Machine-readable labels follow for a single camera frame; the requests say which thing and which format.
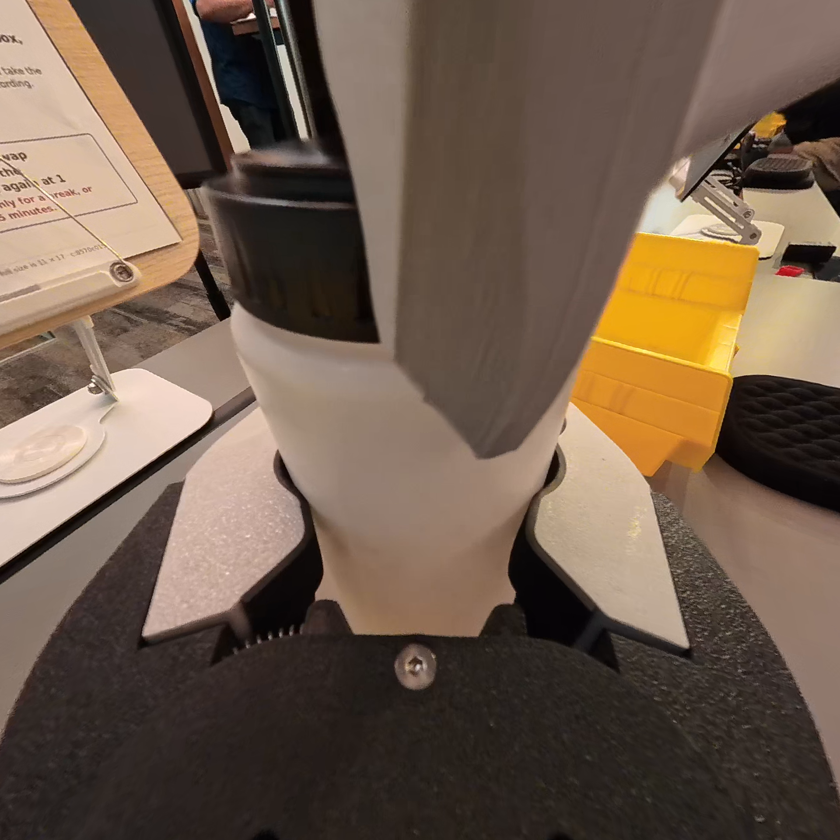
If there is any white plastic bottle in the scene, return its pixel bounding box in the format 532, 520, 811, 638
230, 305, 572, 637

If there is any black mesh wrist pad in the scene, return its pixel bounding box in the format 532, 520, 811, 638
742, 154, 818, 193
715, 374, 840, 514

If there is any black bottle lid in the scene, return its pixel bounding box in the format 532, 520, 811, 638
200, 141, 382, 345

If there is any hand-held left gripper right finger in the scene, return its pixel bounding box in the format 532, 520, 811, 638
525, 402, 693, 654

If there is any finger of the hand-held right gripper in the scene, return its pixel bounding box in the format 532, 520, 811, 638
676, 0, 840, 161
314, 0, 729, 462

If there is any printed instruction sheet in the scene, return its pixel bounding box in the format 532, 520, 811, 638
0, 0, 183, 290

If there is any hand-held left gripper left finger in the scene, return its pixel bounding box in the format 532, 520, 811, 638
141, 413, 319, 644

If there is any tilted panel stand white base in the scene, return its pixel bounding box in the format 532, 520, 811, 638
669, 121, 786, 265

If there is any black metal pole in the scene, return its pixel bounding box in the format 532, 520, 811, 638
252, 0, 316, 145

